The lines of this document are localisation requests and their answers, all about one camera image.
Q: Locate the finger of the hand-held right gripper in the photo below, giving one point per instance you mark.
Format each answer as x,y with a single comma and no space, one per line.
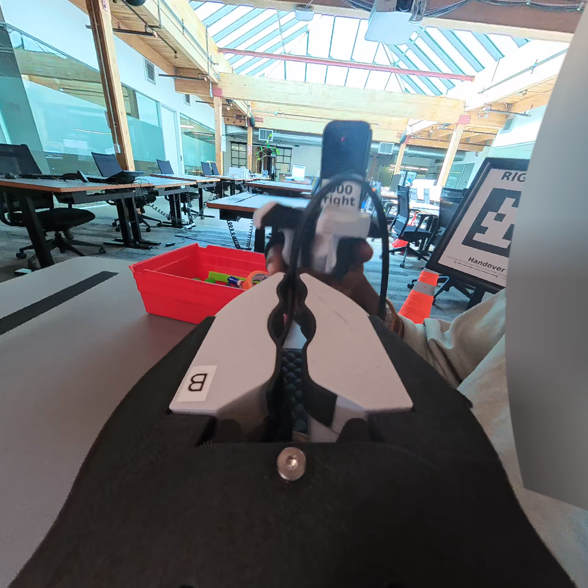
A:
273,215
328,252

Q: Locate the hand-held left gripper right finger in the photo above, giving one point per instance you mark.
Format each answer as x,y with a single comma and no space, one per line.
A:
353,358

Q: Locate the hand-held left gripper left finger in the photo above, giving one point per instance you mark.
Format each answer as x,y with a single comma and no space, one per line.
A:
234,349

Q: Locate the person's right forearm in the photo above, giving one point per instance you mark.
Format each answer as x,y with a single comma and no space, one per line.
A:
450,335

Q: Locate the person's right hand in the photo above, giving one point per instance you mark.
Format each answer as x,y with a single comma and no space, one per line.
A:
363,289

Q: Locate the grey top desk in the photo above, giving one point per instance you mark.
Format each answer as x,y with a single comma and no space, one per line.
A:
248,202

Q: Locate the orange tape roll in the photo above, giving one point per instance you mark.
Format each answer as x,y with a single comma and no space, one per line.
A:
257,278

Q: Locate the green toy item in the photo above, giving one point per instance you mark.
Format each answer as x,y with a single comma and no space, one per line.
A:
220,278

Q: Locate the red bin with small items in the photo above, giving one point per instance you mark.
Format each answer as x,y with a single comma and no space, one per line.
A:
183,294

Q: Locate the red ceiling pipe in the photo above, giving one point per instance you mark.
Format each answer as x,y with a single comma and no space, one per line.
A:
349,65

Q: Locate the orange traffic cone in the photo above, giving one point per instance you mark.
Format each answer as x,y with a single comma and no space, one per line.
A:
420,298

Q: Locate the black mesh office chair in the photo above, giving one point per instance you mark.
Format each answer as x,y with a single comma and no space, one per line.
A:
415,220

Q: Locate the framed handover sign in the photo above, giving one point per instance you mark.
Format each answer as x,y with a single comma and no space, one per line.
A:
477,229

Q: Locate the open black laptop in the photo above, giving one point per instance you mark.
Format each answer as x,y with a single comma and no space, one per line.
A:
110,165

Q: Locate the long wooden top desk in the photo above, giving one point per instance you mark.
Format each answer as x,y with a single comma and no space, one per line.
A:
69,186

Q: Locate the black monitor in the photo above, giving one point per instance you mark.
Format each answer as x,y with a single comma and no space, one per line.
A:
16,160

